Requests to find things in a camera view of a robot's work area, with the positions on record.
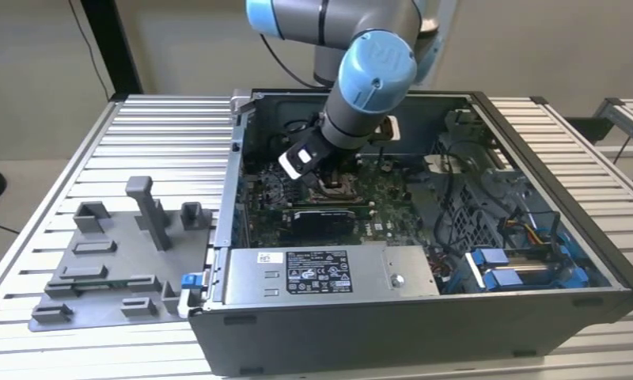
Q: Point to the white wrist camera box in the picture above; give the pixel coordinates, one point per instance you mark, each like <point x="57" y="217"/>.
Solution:
<point x="289" y="164"/>

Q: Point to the CPU socket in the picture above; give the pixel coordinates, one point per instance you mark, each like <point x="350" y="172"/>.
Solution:
<point x="310" y="194"/>

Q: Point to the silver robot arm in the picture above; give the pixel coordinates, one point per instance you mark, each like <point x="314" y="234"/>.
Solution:
<point x="350" y="126"/>

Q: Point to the blue case latch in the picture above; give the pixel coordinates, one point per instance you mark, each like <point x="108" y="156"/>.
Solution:
<point x="188" y="282"/>

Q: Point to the pale plastic connector block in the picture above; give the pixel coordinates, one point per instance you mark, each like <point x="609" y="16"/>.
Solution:
<point x="437" y="164"/>

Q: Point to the blue disk carrier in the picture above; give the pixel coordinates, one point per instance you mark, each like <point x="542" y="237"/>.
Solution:
<point x="502" y="279"/>
<point x="492" y="257"/>

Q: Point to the black frame post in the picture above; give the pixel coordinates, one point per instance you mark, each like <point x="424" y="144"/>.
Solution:
<point x="113" y="47"/>

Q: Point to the black graphics card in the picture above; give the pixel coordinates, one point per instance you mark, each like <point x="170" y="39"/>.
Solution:
<point x="321" y="229"/>

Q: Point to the green motherboard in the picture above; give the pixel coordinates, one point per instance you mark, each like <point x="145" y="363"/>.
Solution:
<point x="396" y="210"/>

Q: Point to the silver power supply unit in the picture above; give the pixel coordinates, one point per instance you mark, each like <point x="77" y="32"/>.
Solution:
<point x="253" y="277"/>

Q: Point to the silver CPU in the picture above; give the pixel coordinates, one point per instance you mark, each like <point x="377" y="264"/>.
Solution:
<point x="344" y="191"/>

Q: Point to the blue plastic bay bracket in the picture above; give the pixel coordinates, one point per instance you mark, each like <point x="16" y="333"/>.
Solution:
<point x="572" y="273"/>

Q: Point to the grey metal drive cage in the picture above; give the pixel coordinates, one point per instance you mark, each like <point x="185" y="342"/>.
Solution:
<point x="469" y="206"/>

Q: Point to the black open PC case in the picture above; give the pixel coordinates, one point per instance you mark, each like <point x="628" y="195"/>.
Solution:
<point x="374" y="344"/>

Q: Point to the grey parts rack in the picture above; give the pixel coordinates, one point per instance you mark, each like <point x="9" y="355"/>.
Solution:
<point x="126" y="253"/>

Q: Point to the small pale wrist camera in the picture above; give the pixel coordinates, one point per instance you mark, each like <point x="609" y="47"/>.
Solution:
<point x="389" y="128"/>

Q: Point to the round coin battery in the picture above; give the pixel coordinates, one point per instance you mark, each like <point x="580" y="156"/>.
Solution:
<point x="385" y="167"/>

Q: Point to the black RAM slot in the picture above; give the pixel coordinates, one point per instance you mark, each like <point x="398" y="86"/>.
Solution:
<point x="332" y="205"/>
<point x="332" y="200"/>

